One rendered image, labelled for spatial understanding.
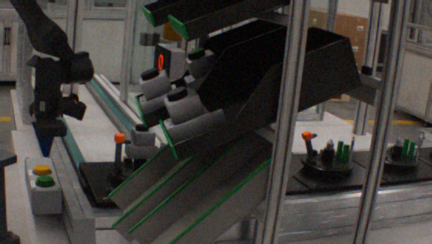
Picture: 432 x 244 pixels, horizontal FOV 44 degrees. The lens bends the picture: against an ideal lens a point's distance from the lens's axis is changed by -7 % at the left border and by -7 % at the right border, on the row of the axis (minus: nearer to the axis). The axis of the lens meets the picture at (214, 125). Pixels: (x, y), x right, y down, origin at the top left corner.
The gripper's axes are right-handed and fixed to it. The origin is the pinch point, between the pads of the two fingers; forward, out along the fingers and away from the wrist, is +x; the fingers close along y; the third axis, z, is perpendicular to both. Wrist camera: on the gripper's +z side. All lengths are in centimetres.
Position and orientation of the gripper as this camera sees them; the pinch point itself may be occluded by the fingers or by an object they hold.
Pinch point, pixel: (46, 141)
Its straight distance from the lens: 123.5
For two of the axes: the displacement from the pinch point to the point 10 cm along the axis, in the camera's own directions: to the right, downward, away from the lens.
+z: 9.1, -0.2, 4.1
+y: -4.0, -2.8, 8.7
